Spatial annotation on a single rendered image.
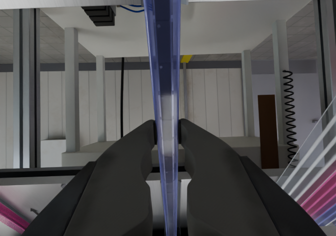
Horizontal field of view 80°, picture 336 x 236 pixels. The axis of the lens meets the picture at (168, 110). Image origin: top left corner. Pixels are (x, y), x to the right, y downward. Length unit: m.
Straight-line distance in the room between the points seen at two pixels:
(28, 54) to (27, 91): 0.09
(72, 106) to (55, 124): 2.80
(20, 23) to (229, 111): 3.06
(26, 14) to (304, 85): 3.79
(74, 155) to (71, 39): 0.35
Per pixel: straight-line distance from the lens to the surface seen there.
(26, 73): 0.58
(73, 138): 0.67
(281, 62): 0.72
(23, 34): 0.61
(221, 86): 3.37
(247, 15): 0.69
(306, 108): 3.96
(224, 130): 3.34
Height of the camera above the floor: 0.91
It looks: 3 degrees down
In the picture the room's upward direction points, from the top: 178 degrees clockwise
